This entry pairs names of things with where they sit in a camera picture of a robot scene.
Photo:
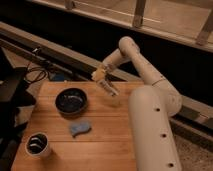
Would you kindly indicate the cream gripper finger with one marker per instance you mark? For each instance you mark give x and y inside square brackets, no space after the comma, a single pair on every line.
[107,79]
[102,83]

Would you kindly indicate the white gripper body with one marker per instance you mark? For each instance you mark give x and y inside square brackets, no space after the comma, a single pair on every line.
[100,73]

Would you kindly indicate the white plastic bottle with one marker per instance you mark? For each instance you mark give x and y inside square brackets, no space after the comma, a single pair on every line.
[111,90]

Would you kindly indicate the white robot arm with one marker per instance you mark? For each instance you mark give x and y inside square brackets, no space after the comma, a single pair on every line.
[150,107]

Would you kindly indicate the dark ceramic bowl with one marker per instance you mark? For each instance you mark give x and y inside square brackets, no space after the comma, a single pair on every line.
[71,101]

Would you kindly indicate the blue sponge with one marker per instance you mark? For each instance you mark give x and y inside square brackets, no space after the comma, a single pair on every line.
[79,128]

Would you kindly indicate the black equipment at left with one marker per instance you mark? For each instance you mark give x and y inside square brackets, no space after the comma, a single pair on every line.
[13,95]

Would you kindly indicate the white cup with dark inside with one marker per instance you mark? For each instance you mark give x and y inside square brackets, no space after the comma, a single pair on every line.
[37,145]

